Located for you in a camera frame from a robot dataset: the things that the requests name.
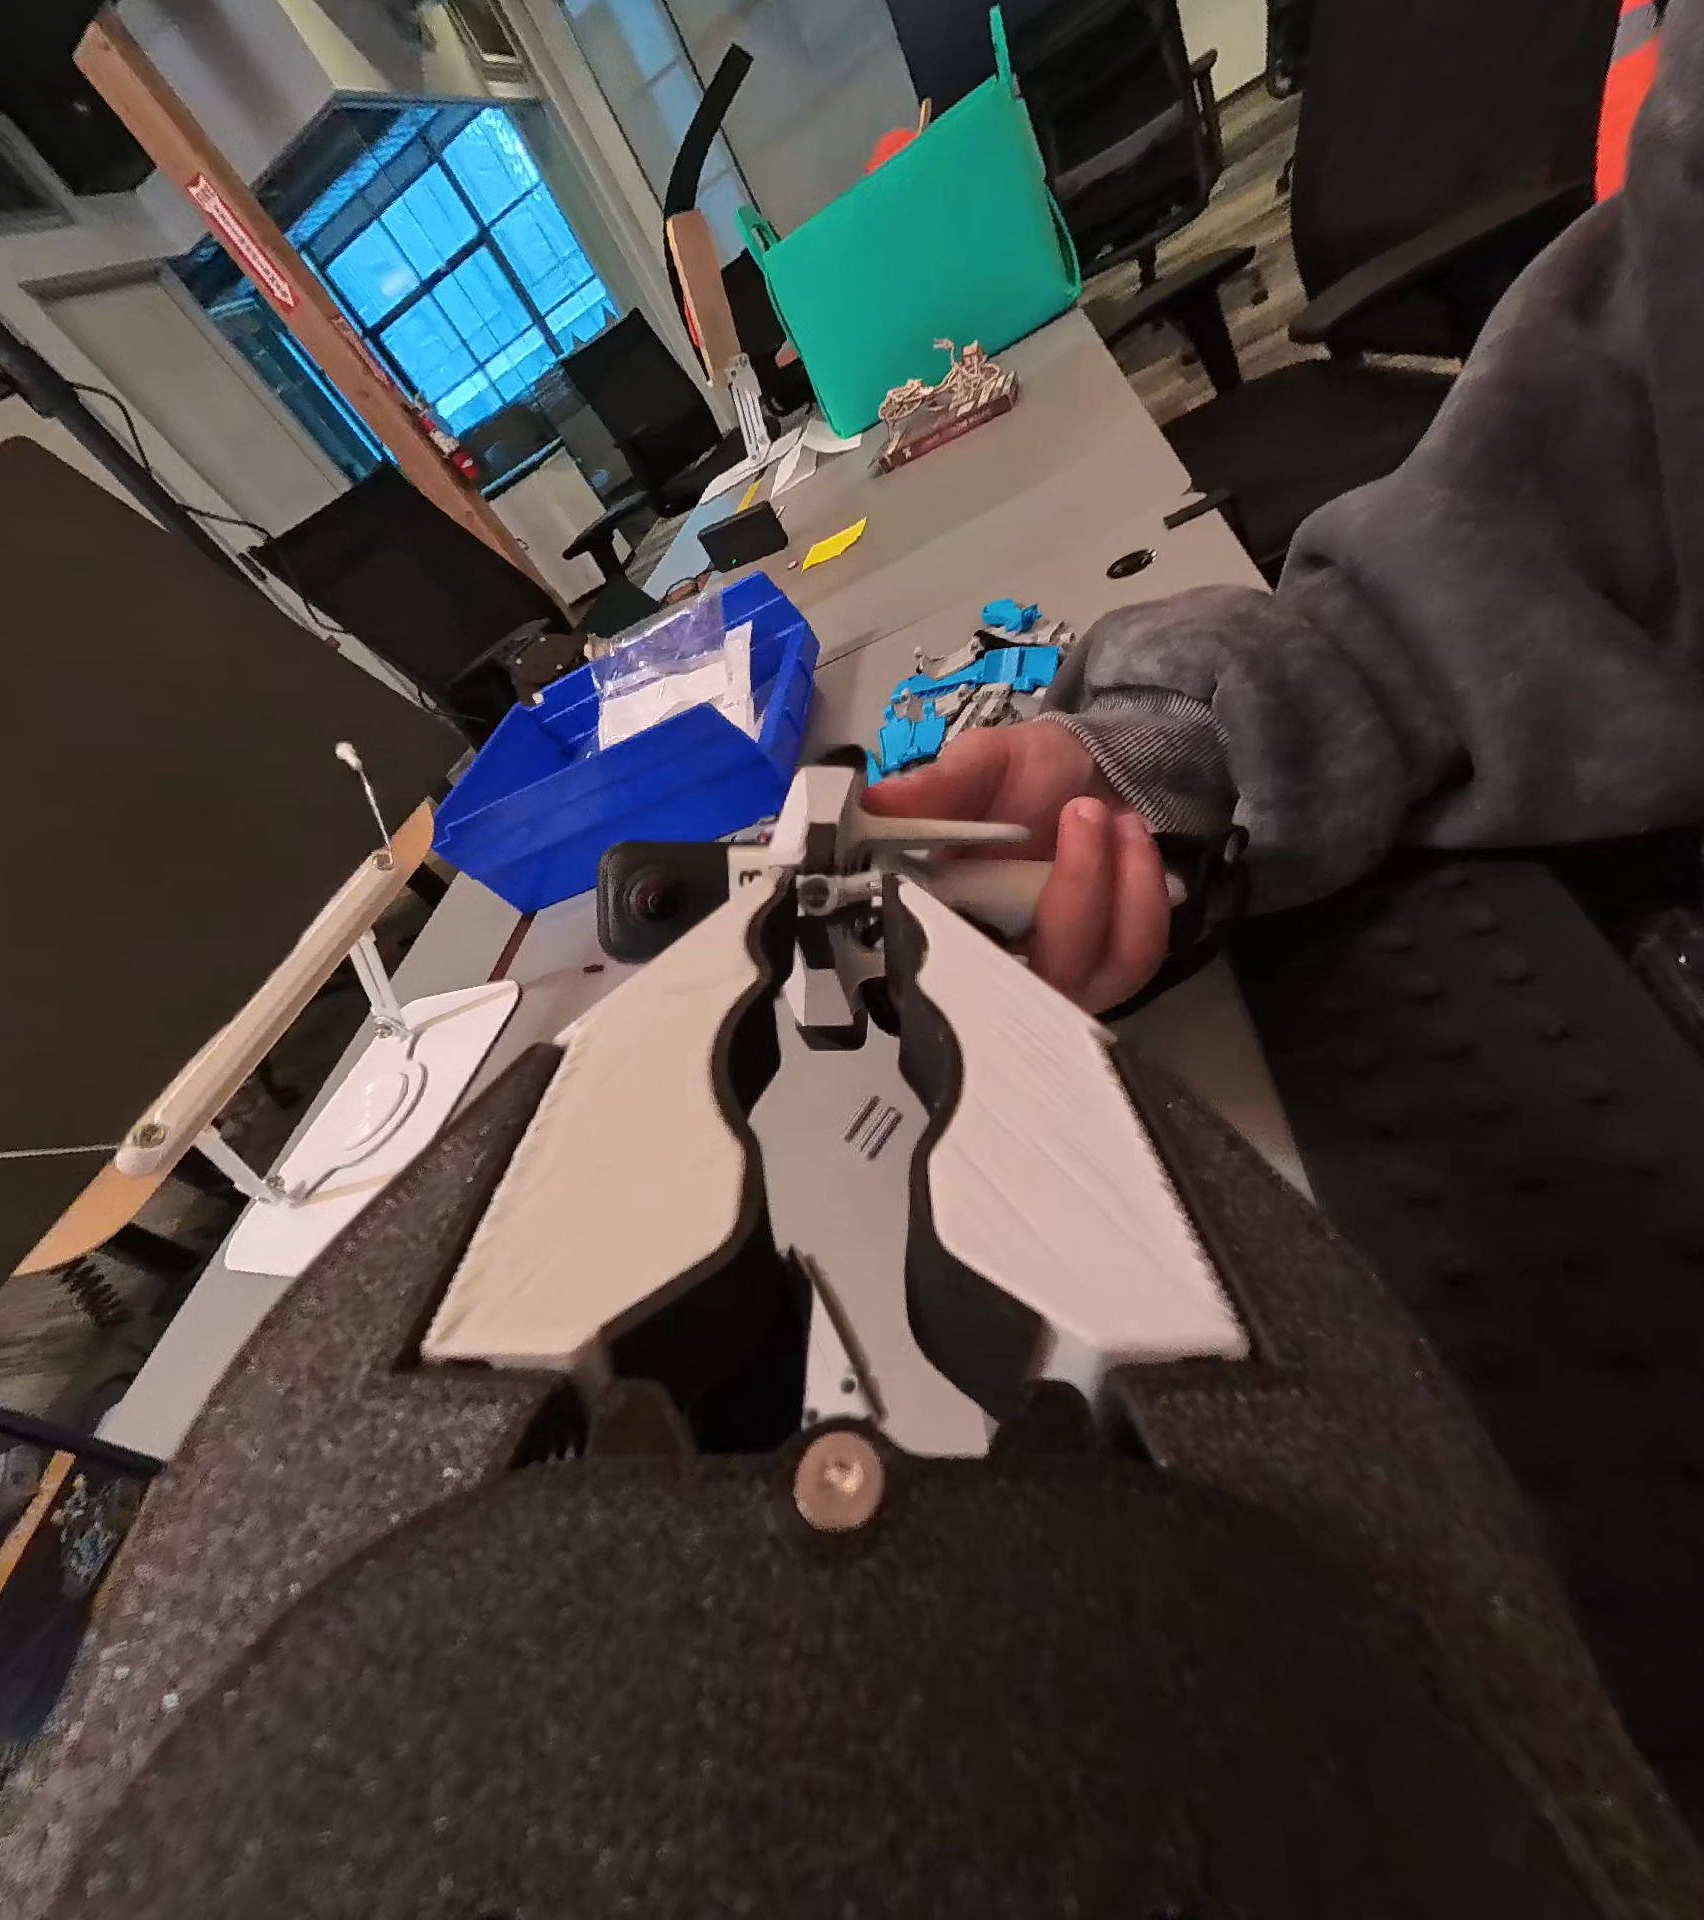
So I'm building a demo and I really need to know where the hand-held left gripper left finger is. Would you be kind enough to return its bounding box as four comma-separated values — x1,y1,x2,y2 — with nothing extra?
419,877,802,1405

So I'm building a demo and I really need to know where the black office chair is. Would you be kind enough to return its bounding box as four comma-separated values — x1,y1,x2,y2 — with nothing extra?
1007,0,1259,392
1166,0,1634,573

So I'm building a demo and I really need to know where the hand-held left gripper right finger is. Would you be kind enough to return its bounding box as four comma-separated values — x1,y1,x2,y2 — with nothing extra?
882,877,1255,1420

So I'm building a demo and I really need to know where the pile of blue building pieces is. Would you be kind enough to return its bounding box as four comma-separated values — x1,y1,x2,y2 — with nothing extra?
866,597,1080,782

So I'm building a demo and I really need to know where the black divider panel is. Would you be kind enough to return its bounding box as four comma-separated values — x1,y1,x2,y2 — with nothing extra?
0,434,471,1374

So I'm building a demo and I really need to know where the dark perforated foam pad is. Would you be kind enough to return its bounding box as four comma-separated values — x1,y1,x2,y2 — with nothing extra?
1212,840,1704,1920

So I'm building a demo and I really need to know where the clear plastic bag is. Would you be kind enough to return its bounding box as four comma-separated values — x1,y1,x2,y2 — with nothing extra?
584,593,763,753

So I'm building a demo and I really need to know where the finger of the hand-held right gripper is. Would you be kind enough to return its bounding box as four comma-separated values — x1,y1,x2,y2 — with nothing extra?
785,763,872,877
788,937,875,1052

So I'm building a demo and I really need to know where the person's right hand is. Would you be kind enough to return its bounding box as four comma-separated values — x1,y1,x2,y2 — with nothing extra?
866,721,1175,1014

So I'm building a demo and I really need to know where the green tote bag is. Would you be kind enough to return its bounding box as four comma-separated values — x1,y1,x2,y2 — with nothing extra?
734,7,1085,440

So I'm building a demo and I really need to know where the blue plastic bin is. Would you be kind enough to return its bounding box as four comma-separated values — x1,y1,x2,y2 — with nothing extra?
431,571,823,915

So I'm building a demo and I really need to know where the wooden post with red sign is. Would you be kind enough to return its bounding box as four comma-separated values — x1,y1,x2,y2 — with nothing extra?
72,7,569,619

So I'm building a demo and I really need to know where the large grid window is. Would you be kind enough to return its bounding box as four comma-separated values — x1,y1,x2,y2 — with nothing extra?
168,96,613,453

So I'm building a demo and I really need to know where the wooden skeleton model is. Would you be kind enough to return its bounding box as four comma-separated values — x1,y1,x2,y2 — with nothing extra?
873,336,1021,475

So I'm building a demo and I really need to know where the person's right forearm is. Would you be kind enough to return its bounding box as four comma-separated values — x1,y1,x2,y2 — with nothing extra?
1037,576,1704,919

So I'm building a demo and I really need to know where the black and wood curved lamp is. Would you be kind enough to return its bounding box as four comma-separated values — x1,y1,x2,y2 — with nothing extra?
659,44,779,453

